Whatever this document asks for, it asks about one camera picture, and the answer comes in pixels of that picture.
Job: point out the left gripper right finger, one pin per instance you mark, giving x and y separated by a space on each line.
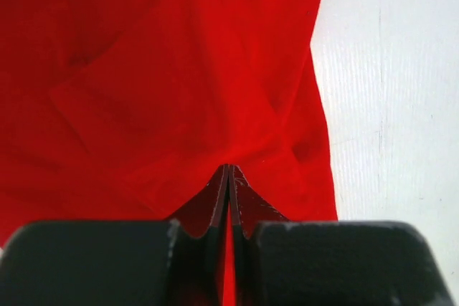
282 262

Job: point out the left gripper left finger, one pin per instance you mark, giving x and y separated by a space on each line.
175 261

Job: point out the red t shirt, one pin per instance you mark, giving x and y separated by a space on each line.
123 110

